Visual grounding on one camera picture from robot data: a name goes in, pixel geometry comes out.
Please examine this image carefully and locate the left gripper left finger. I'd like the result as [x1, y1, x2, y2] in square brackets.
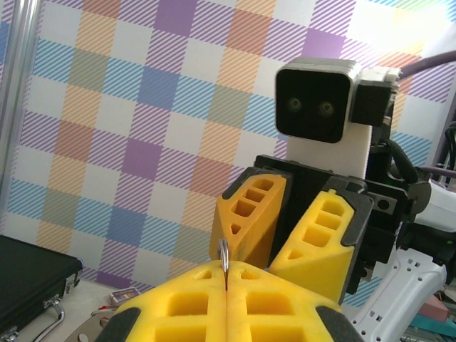
[100, 259, 229, 342]

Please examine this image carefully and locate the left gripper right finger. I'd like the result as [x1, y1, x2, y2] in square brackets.
[226, 261, 365, 342]

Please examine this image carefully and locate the small silver split keyring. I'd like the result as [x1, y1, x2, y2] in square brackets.
[217, 237, 232, 290]

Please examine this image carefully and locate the black hard case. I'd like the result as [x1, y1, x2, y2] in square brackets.
[0, 234, 86, 338]

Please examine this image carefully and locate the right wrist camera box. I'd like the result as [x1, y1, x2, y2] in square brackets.
[274, 58, 402, 179]

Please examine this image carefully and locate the black sleeved gripper cable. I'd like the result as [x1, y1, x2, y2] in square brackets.
[386, 138, 420, 182]

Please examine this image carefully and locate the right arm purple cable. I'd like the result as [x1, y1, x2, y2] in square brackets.
[398, 49, 456, 177]

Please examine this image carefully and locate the aluminium corner post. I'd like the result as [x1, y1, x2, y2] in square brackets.
[0, 0, 38, 222]

